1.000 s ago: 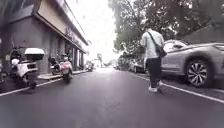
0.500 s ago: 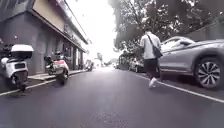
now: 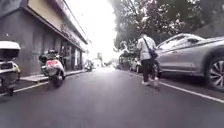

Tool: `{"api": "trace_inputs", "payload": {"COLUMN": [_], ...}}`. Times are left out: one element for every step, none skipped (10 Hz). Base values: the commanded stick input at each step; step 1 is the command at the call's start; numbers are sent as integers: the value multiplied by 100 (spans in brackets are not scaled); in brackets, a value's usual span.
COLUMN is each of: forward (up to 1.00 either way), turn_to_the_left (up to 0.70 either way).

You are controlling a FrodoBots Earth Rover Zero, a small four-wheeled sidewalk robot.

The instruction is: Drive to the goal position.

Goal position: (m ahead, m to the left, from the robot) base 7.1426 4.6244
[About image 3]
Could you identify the parked vehicles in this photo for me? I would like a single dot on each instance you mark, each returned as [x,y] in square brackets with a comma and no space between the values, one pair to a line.
[128,62]

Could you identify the person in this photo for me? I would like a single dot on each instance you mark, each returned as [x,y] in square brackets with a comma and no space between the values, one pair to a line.
[147,56]

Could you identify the white scooter with red light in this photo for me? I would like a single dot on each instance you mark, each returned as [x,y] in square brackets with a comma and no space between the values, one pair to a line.
[53,68]

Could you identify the row of trees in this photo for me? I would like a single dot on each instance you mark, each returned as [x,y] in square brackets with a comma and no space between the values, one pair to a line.
[160,20]

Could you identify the silver car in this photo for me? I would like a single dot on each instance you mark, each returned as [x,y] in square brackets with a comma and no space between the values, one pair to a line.
[190,56]

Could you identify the building with shopfronts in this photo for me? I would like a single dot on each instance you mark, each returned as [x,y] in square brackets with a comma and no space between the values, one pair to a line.
[36,36]

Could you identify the scooter with white box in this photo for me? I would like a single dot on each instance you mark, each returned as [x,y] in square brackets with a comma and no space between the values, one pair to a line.
[8,66]

